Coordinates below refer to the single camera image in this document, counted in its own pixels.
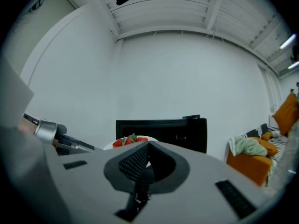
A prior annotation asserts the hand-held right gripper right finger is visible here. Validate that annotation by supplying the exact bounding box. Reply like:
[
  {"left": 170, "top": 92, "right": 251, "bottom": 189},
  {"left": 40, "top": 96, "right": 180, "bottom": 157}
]
[{"left": 149, "top": 140, "right": 285, "bottom": 224}]

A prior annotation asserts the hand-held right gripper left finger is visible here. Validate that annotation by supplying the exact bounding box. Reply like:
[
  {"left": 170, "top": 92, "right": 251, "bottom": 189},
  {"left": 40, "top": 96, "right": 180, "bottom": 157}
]
[{"left": 3, "top": 141, "right": 150, "bottom": 224}]

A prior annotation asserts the orange cushion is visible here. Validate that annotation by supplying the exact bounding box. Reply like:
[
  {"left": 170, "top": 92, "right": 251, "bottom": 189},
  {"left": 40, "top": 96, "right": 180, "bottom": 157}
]
[
  {"left": 272, "top": 92, "right": 299, "bottom": 136},
  {"left": 248, "top": 136, "right": 278, "bottom": 157}
]

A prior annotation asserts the white round plate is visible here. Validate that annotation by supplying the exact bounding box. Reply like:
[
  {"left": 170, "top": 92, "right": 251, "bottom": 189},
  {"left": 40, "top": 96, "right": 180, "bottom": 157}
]
[{"left": 102, "top": 135, "right": 161, "bottom": 168}]

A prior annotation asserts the black white striped cover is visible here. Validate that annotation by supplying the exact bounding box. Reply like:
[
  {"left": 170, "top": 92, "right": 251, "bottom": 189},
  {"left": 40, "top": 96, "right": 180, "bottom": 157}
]
[{"left": 242, "top": 122, "right": 289, "bottom": 163}]

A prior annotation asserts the person's left hand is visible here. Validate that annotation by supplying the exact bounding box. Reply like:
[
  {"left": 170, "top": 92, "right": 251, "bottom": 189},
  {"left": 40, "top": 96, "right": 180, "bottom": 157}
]
[{"left": 18, "top": 117, "right": 38, "bottom": 135}]

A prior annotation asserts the orange sofa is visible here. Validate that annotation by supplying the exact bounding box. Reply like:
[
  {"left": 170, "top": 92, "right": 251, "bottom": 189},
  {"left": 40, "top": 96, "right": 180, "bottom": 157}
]
[{"left": 226, "top": 122, "right": 299, "bottom": 188}]

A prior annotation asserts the light green blanket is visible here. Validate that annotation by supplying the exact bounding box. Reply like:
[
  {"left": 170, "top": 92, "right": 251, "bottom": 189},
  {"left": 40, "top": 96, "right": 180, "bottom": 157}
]
[{"left": 228, "top": 135, "right": 268, "bottom": 157}]

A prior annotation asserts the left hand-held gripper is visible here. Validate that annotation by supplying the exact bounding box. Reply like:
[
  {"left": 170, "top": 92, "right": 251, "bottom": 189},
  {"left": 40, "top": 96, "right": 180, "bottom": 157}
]
[{"left": 0, "top": 55, "right": 96, "bottom": 156}]

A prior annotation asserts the black mini fridge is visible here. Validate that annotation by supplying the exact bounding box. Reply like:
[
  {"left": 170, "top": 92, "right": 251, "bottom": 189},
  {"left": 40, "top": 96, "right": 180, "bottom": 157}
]
[{"left": 115, "top": 114, "right": 208, "bottom": 154}]

